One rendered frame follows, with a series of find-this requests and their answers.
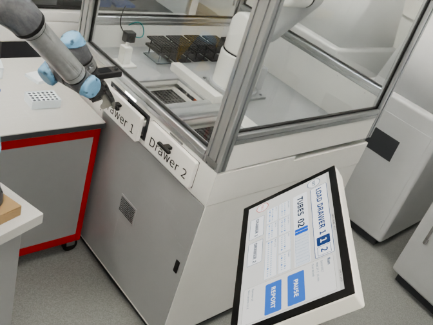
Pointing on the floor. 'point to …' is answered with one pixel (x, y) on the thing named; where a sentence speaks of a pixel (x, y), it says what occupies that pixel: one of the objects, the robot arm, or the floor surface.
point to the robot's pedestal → (13, 251)
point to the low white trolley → (47, 155)
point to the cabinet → (162, 233)
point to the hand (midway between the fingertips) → (111, 102)
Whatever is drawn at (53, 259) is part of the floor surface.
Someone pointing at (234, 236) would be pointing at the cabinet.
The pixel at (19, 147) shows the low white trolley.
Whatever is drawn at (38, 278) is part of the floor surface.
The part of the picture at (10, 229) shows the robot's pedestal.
